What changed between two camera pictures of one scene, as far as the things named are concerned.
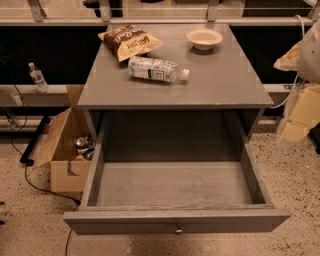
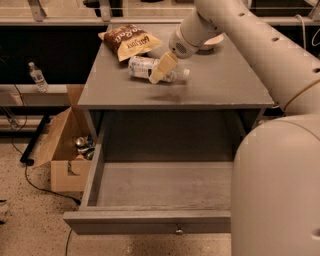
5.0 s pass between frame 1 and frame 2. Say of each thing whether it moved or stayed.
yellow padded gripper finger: moved
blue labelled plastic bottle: stayed
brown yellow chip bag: stayed
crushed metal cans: stayed
